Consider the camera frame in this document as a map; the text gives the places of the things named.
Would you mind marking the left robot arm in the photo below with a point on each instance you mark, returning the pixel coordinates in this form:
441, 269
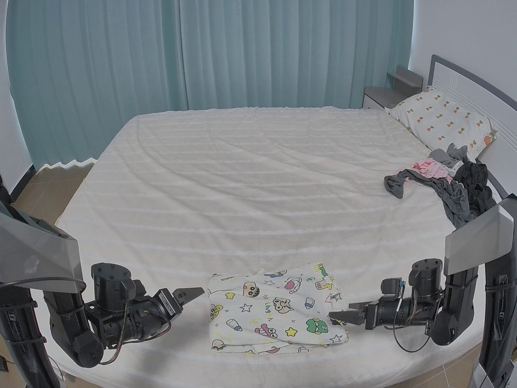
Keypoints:
40, 281

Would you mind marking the bed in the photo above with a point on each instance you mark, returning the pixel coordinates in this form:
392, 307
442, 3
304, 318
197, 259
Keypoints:
242, 176

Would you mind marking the pile of clothes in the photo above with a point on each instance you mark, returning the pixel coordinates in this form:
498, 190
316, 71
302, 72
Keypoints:
464, 192

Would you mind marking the white printed pillow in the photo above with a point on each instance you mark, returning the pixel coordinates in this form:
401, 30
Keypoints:
444, 119

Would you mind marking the pink garment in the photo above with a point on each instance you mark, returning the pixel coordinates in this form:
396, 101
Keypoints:
428, 169

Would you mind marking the white printed pyjama top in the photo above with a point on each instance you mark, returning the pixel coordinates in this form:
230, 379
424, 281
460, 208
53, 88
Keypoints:
278, 309

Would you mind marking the blue-green curtain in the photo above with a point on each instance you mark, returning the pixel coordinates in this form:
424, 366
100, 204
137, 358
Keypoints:
202, 43

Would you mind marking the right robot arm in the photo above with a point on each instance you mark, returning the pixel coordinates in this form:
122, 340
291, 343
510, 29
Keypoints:
476, 257

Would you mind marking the grey bedside table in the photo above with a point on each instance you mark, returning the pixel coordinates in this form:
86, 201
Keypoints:
383, 95

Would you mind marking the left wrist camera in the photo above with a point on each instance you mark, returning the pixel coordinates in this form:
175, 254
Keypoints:
139, 288

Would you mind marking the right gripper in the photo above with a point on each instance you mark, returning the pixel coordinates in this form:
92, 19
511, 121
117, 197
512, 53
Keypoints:
385, 313

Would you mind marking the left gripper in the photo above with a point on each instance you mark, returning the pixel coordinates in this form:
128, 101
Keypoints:
155, 313

